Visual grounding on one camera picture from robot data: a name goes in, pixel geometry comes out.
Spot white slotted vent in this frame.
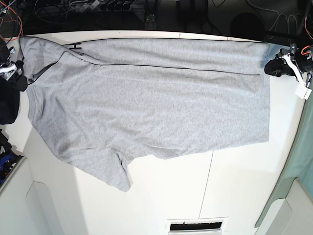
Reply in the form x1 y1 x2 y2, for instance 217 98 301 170
166 217 228 235

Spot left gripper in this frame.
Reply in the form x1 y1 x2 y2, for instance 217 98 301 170
264 44 313 77

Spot black round floor object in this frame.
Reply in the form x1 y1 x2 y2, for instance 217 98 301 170
230 12 265 41

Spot blue and black clutter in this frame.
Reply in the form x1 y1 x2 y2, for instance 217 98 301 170
0 129 22 186

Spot grey t-shirt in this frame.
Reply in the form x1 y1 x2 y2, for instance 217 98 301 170
20 37 270 192

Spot dark navy cloth pile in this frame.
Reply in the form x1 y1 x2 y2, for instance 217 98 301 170
0 41 21 125

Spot grey cables on floor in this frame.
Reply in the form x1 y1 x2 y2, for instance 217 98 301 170
210 0 304 37

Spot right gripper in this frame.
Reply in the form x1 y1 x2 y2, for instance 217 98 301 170
0 46 28 92

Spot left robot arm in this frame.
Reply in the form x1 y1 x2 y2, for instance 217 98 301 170
265 0 313 78

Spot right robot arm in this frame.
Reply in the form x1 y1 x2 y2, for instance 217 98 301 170
0 0 27 92

